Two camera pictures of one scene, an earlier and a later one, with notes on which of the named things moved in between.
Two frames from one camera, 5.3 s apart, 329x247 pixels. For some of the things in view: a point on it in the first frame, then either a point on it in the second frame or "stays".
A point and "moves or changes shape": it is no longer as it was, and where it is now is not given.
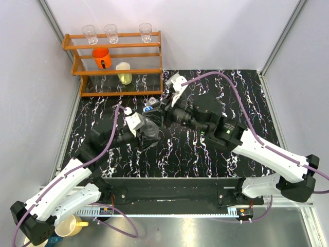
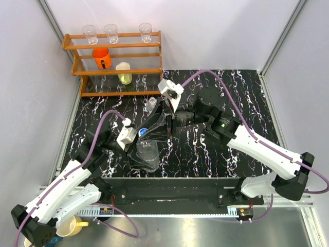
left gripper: [144, 142] → [135, 161]
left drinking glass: [90, 32] stays
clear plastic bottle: [150, 133] moves or changes shape
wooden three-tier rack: [117, 64] stays
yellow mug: [69, 225] stays
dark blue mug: [53, 240] stays
